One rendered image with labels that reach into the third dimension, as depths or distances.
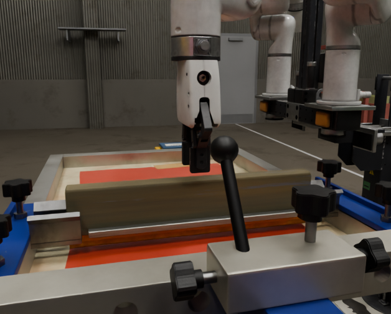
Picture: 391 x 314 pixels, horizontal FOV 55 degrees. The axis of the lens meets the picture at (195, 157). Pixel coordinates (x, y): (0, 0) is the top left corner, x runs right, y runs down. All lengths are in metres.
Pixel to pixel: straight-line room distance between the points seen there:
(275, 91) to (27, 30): 8.11
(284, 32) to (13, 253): 1.27
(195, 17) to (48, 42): 8.71
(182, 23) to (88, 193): 0.28
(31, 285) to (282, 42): 1.34
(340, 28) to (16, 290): 1.02
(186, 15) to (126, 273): 0.36
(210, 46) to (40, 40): 8.75
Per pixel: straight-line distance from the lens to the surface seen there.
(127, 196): 0.59
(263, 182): 0.64
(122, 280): 0.37
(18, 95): 9.34
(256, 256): 0.33
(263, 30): 1.58
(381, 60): 11.46
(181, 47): 0.56
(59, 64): 9.18
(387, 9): 1.17
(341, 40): 1.17
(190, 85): 0.55
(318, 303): 0.35
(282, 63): 1.56
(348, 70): 1.17
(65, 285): 0.37
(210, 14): 0.57
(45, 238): 0.60
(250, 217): 0.64
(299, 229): 0.71
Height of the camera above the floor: 1.23
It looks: 12 degrees down
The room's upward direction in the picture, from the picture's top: straight up
